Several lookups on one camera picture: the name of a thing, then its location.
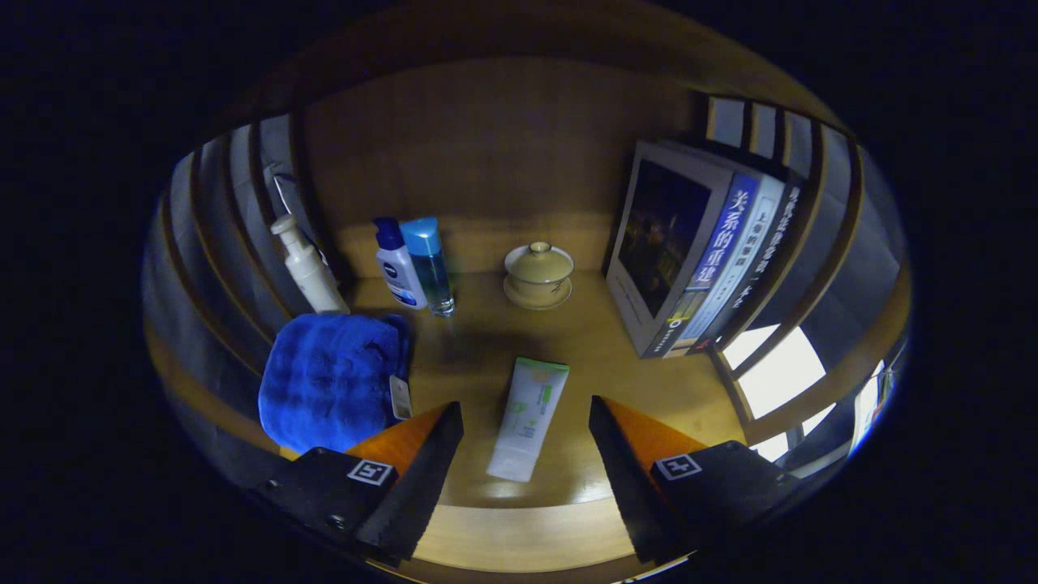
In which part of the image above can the blue spine book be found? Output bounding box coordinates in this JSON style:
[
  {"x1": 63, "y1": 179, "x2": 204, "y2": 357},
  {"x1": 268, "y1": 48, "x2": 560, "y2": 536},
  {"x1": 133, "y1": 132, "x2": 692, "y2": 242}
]
[{"x1": 604, "y1": 140, "x2": 763, "y2": 359}]

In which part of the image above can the black spine book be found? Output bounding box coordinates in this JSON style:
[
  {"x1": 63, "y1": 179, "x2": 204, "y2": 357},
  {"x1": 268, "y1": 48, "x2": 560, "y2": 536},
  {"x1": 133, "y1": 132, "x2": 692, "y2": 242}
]
[{"x1": 710, "y1": 182, "x2": 808, "y2": 351}]

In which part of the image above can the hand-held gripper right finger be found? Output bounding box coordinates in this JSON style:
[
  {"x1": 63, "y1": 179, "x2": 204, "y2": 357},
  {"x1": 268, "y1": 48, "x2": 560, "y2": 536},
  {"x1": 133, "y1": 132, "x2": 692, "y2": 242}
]
[{"x1": 588, "y1": 395, "x2": 804, "y2": 566}]

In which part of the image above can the clear blue bottle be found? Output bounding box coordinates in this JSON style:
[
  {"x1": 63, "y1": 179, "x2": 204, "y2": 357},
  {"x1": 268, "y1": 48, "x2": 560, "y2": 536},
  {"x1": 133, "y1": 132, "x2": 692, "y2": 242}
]
[{"x1": 400, "y1": 216, "x2": 457, "y2": 318}]

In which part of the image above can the beige lidded teacup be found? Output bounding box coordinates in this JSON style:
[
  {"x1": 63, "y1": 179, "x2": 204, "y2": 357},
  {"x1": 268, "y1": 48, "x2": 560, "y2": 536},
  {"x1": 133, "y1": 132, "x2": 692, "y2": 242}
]
[{"x1": 503, "y1": 241, "x2": 576, "y2": 311}]

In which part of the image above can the pale spine book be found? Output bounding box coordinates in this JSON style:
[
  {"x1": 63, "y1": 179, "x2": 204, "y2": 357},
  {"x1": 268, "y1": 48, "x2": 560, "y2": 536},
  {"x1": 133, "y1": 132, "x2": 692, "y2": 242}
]
[{"x1": 681, "y1": 174, "x2": 787, "y2": 346}]

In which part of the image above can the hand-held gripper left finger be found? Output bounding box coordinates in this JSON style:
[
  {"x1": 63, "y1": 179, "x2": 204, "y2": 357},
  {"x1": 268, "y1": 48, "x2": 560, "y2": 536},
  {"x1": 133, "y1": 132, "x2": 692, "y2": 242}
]
[{"x1": 247, "y1": 401, "x2": 465, "y2": 567}]

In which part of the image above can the wooden cabinet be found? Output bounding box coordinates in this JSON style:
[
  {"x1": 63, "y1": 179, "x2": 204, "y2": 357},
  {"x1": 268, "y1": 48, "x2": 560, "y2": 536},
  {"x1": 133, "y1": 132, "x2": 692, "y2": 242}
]
[{"x1": 144, "y1": 16, "x2": 913, "y2": 581}]

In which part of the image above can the white green tube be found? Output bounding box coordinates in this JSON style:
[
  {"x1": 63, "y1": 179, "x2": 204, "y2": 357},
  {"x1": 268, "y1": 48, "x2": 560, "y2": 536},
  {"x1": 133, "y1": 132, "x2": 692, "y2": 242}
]
[{"x1": 486, "y1": 357, "x2": 571, "y2": 483}]

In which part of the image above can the white bottle blue cap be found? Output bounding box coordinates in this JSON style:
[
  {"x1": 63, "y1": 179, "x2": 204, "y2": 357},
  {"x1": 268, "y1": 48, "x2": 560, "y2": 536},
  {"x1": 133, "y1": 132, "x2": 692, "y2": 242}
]
[{"x1": 373, "y1": 217, "x2": 428, "y2": 311}]

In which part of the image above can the blue towel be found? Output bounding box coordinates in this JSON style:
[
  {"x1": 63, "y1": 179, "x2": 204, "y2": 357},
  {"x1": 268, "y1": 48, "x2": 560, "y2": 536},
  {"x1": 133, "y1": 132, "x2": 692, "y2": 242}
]
[{"x1": 258, "y1": 312, "x2": 413, "y2": 455}]

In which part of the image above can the wooden countertop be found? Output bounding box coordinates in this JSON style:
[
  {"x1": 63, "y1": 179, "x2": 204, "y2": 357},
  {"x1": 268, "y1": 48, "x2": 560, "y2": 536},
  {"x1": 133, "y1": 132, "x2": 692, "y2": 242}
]
[{"x1": 276, "y1": 268, "x2": 751, "y2": 512}]

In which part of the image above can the white pump bottle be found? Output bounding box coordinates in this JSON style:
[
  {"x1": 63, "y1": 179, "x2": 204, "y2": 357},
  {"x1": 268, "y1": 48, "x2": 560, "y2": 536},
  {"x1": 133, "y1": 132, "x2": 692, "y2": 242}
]
[{"x1": 270, "y1": 213, "x2": 351, "y2": 316}]

